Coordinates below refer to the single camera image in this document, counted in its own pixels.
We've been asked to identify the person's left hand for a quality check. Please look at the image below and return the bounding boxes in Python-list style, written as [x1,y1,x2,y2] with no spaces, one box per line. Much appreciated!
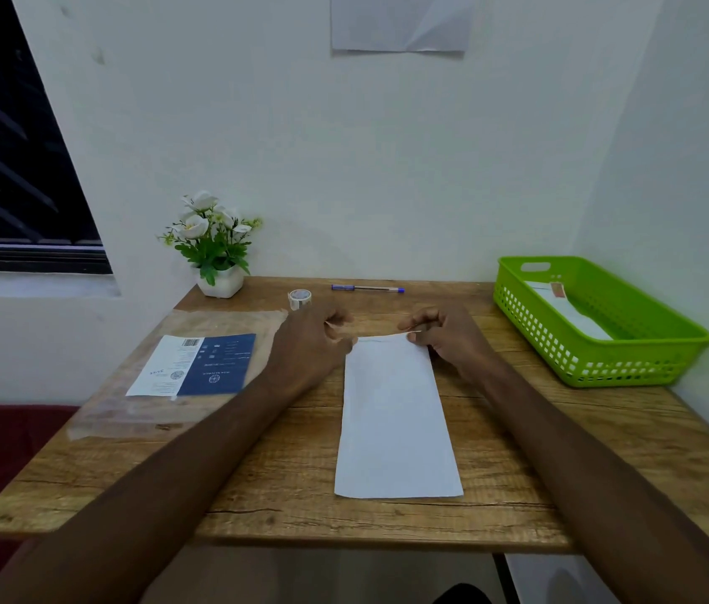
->
[264,301,359,401]

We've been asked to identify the person's right hand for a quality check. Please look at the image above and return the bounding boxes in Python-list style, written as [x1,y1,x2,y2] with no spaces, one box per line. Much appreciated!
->
[397,304,498,382]

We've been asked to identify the white paper sheet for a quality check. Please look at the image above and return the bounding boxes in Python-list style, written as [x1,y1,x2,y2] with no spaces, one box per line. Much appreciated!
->
[330,0,479,56]
[334,332,465,500]

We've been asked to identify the person's right forearm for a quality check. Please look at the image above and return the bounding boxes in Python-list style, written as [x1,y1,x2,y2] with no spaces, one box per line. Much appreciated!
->
[455,355,709,604]

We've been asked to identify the person's left forearm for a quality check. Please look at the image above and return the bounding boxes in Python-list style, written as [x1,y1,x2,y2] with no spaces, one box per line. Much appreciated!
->
[0,370,313,604]

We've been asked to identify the blue ballpoint pen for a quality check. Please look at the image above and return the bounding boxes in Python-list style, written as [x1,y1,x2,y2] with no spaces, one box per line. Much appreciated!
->
[331,283,406,295]

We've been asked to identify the blue and white label card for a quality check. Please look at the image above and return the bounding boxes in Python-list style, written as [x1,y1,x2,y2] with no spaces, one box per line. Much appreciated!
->
[125,333,257,399]

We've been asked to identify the white envelope with red stamp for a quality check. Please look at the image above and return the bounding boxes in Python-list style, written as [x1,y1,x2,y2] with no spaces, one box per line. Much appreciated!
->
[524,281,614,342]

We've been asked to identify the white flowers in white pot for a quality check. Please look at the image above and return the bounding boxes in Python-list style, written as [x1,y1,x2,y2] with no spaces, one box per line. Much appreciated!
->
[159,191,263,300]

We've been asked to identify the clear plastic sleeve pack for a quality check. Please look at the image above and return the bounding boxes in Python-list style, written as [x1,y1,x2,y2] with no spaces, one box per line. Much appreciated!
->
[67,309,290,441]

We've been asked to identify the green plastic basket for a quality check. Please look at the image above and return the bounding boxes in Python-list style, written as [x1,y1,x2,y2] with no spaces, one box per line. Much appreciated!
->
[493,255,709,389]

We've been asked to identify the black table leg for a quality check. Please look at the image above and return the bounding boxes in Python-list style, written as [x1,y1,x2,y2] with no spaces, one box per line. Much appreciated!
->
[492,552,523,604]

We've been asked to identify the dark window with bars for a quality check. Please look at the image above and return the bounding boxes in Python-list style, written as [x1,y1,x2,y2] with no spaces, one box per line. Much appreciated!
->
[0,0,114,276]

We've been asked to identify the white paper sheet on wall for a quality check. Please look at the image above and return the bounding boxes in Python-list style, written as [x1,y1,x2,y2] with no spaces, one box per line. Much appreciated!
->
[330,0,479,56]

